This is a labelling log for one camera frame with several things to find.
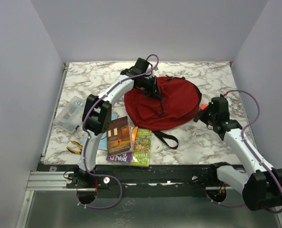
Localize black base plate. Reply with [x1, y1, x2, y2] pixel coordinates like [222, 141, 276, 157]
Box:
[36, 162, 246, 199]

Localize red backpack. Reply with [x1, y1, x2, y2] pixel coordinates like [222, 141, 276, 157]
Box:
[124, 76, 202, 149]

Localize orange black highlighter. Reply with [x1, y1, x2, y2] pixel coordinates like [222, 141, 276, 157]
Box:
[199, 104, 208, 112]

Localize clear plastic organizer box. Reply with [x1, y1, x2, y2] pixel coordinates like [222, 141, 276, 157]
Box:
[53, 96, 86, 133]

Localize purple cable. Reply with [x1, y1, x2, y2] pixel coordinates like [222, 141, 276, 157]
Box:
[209, 90, 282, 213]
[78, 54, 160, 209]

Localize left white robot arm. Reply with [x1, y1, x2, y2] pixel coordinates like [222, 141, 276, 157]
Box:
[78, 54, 159, 188]

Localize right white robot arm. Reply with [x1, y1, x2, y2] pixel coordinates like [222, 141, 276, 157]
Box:
[194, 95, 282, 214]

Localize yellow handled pliers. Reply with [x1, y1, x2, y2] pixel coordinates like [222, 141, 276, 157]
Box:
[66, 141, 83, 155]

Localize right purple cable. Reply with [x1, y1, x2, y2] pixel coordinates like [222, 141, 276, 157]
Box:
[209, 90, 282, 213]

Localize purple Roald Dahl book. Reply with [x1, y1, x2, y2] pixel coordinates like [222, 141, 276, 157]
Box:
[106, 127, 138, 164]

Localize aluminium mounting rail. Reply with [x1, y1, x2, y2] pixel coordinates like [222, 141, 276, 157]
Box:
[25, 171, 279, 191]

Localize light blue book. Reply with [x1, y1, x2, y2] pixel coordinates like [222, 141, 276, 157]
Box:
[80, 113, 120, 152]

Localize dark brown paperback book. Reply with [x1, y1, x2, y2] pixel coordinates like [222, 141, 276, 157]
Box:
[107, 116, 133, 156]

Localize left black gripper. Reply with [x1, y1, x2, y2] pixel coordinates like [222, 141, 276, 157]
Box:
[137, 76, 162, 100]

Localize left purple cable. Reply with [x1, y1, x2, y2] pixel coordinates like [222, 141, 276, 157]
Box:
[78, 54, 160, 209]

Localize green Treehouse book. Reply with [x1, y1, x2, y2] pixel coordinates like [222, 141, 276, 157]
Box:
[130, 128, 152, 167]

